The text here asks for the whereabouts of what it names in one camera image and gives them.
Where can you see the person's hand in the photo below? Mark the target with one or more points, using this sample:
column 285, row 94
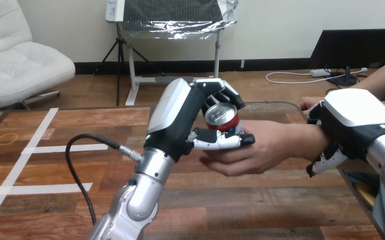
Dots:
column 310, row 102
column 265, row 149

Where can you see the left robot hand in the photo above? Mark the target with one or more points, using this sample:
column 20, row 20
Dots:
column 174, row 116

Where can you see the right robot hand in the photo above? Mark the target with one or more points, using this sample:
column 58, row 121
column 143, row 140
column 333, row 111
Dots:
column 351, row 119

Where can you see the red and white drink can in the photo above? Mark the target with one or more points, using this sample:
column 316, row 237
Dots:
column 222, row 120

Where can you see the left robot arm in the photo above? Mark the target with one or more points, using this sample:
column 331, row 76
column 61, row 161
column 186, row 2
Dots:
column 142, row 198

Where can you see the person's forearm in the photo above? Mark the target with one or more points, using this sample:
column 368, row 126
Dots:
column 381, row 81
column 315, row 144

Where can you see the white power strip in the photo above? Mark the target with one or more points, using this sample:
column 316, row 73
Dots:
column 319, row 72

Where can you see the white desk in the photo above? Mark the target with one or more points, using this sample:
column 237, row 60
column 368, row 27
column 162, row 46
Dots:
column 132, row 66

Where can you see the dark screen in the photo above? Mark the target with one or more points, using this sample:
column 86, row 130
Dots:
column 351, row 48

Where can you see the black tripod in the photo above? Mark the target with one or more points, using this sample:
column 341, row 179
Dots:
column 119, row 66

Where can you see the foil sheet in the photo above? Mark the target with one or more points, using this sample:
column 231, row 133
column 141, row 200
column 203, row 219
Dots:
column 176, row 24

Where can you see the white cushioned chair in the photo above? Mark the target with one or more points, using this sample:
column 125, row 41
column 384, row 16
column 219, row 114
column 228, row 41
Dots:
column 17, row 66

